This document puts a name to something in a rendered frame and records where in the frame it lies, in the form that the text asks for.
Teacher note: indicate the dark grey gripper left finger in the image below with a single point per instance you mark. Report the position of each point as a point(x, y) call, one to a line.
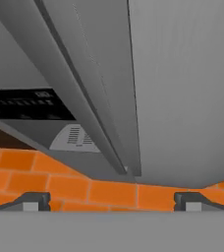
point(35, 199)

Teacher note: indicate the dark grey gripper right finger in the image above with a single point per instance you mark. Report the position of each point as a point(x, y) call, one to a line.
point(186, 199)

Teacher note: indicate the plain grey fridge door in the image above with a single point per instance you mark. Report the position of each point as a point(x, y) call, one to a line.
point(186, 92)

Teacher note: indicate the grey fridge door with dispenser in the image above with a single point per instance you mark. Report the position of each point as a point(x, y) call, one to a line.
point(15, 52)

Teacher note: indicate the dark brown cabinet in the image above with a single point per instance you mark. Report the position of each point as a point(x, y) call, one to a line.
point(1, 138)

